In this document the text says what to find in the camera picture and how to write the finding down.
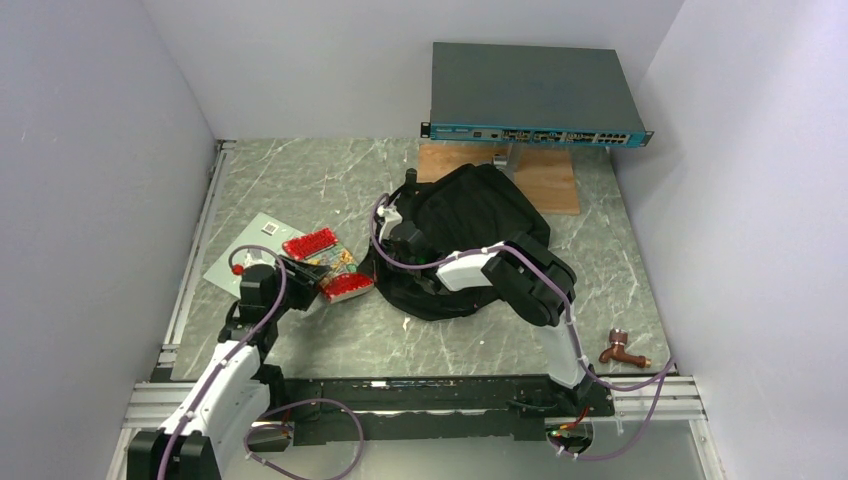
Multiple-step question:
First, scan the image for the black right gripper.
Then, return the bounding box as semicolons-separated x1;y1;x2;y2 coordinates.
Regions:
357;236;418;286

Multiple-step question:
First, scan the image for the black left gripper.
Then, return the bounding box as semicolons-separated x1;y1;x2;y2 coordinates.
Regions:
267;254;331;320

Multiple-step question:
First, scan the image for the red colourful book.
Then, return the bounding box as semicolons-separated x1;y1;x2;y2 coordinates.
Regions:
282;228;374;304

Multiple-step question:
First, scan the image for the black student backpack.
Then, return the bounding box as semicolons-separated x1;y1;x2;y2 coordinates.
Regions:
357;164;550;321

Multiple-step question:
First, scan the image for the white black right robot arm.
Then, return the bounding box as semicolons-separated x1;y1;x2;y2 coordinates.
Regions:
371;233;594;415

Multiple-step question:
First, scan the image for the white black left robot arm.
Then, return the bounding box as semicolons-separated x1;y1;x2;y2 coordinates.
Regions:
126;257;330;479

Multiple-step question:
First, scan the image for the grey notebook with label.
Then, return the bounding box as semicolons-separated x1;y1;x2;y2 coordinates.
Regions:
202;211;306;299

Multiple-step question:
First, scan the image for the wooden base board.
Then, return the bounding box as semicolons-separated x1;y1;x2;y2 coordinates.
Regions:
417;144;581;216

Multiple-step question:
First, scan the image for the brown copper tap fitting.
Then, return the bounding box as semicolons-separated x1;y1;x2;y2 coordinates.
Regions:
598;328;652;369

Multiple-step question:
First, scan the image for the grey metal stand bracket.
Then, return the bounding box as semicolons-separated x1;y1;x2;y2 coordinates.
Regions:
491;144;525;180

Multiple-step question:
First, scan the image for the aluminium frame rail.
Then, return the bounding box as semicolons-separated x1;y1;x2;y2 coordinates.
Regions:
106;140;237;479

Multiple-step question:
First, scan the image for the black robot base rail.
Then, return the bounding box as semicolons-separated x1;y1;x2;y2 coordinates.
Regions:
267;374;615;446

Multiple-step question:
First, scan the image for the teal network switch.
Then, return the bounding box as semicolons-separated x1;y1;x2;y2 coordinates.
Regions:
420;42;654;148

